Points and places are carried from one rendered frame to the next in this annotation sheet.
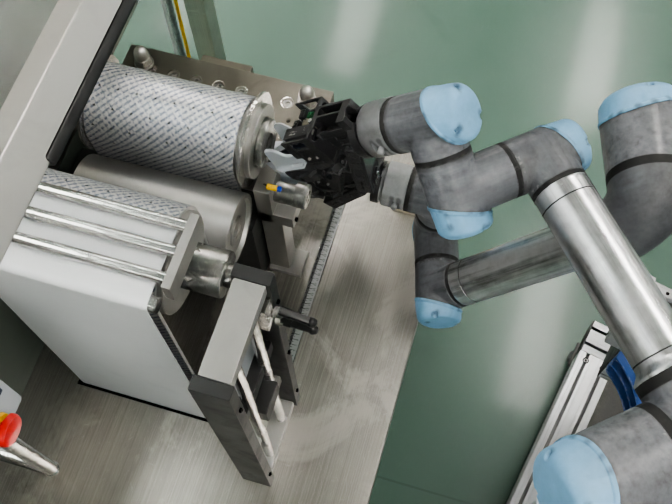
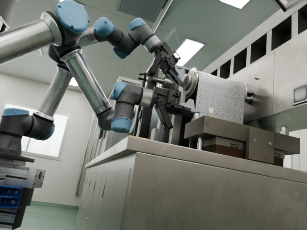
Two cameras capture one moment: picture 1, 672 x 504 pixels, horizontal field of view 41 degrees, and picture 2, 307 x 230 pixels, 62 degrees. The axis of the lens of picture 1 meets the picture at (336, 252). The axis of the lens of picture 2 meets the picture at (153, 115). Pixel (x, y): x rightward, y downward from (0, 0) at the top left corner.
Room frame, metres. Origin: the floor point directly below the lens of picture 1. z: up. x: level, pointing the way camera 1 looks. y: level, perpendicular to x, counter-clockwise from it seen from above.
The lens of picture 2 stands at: (1.53, -0.61, 0.78)
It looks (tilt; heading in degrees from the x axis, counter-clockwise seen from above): 15 degrees up; 146
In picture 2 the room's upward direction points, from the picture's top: 9 degrees clockwise
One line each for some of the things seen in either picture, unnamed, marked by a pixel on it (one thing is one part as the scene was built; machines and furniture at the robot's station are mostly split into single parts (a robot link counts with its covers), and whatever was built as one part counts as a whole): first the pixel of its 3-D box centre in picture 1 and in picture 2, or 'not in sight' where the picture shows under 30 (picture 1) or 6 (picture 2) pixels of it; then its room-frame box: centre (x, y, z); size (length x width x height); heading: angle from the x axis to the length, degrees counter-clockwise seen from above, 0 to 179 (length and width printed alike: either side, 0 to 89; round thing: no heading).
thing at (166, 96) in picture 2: (347, 171); (165, 100); (0.73, -0.02, 1.12); 0.12 x 0.08 x 0.09; 71
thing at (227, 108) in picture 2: not in sight; (219, 115); (0.81, 0.22, 1.11); 0.23 x 0.01 x 0.18; 71
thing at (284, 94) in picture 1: (218, 111); (240, 138); (0.93, 0.21, 1.00); 0.40 x 0.16 x 0.06; 71
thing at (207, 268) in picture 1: (205, 269); (168, 82); (0.47, 0.17, 1.33); 0.06 x 0.06 x 0.06; 71
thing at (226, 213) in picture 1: (160, 211); not in sight; (0.64, 0.27, 1.17); 0.26 x 0.12 x 0.12; 71
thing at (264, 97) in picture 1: (255, 140); (190, 83); (0.71, 0.11, 1.25); 0.15 x 0.01 x 0.15; 161
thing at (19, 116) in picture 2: not in sight; (15, 121); (0.09, -0.46, 0.98); 0.13 x 0.12 x 0.14; 111
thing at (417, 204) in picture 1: (441, 197); (126, 94); (0.68, -0.18, 1.11); 0.11 x 0.08 x 0.09; 71
